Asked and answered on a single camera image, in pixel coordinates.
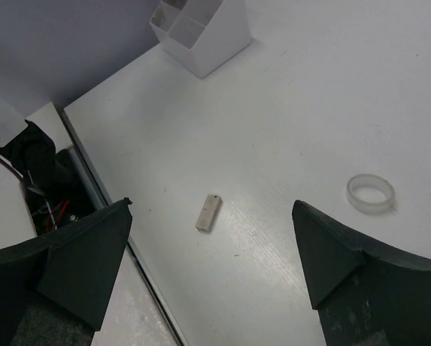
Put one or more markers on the white compartment box left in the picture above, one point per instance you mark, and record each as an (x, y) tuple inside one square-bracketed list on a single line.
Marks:
[(164, 17)]

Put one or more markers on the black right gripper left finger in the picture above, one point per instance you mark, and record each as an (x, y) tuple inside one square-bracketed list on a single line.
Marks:
[(55, 288)]

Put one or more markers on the clear tape roll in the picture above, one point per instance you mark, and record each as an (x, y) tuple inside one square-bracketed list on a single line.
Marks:
[(370, 194)]

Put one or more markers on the grey eraser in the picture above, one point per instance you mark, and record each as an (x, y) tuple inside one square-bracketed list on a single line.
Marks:
[(208, 213)]

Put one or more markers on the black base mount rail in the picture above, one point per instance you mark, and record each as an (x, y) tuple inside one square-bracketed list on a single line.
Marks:
[(136, 314)]

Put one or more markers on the white compartment box right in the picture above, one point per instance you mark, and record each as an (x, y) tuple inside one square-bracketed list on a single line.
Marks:
[(206, 34)]

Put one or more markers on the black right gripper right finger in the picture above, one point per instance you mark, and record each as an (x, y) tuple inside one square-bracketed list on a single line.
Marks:
[(366, 292)]

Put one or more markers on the white compartment box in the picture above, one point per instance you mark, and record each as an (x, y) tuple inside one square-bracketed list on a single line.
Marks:
[(164, 17), (206, 34)]

